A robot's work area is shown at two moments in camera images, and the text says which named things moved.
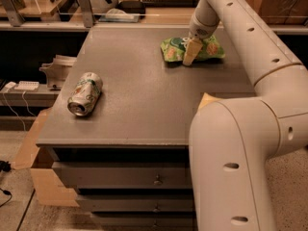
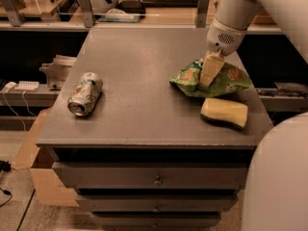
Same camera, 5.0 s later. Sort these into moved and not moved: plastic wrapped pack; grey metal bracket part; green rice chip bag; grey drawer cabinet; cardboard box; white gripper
Moved: white gripper; green rice chip bag
Not moved: grey metal bracket part; cardboard box; plastic wrapped pack; grey drawer cabinet
